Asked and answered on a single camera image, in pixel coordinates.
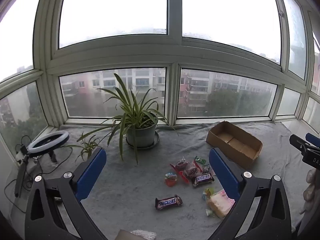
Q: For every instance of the green candy packet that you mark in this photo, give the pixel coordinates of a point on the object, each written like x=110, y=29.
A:
x=200, y=160

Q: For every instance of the large brown chocolate bar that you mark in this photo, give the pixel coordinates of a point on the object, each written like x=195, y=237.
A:
x=168, y=202

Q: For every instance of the potted spider plant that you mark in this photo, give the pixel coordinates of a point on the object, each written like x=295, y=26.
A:
x=140, y=133

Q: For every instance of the red wrapped candy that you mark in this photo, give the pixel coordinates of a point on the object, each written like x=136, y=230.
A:
x=181, y=165
x=190, y=173

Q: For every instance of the white window frame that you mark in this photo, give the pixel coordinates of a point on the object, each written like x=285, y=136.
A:
x=175, y=55

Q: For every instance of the brown cardboard box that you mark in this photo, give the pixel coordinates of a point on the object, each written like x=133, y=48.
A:
x=235, y=142

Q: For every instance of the small green jelly cup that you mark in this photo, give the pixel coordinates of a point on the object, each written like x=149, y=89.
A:
x=207, y=194

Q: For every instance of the pink snack packet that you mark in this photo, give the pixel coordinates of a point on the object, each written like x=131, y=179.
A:
x=220, y=194

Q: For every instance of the grey plant saucer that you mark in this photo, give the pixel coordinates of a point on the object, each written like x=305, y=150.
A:
x=156, y=142

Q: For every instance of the large round jelly cup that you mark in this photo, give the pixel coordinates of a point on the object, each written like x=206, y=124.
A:
x=171, y=178

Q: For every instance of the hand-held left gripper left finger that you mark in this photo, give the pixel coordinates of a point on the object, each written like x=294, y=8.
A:
x=92, y=171

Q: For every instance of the black tripod stand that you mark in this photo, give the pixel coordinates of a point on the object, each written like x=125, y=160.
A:
x=21, y=175

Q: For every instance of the small brown chocolate bar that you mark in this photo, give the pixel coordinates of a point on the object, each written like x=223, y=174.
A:
x=202, y=179

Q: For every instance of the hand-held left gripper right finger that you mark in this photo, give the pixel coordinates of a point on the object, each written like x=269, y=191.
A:
x=223, y=172

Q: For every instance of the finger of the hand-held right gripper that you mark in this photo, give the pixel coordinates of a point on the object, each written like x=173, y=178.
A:
x=313, y=138
x=300, y=142

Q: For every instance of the sliced bread packet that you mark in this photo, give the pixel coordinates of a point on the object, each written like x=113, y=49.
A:
x=219, y=207

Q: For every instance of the dark wrapped candy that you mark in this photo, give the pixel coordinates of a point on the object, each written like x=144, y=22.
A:
x=205, y=168

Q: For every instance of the cardboard scrap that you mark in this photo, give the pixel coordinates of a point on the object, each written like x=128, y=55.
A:
x=126, y=236

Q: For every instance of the person's right hand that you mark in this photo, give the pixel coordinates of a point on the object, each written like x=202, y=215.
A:
x=312, y=190

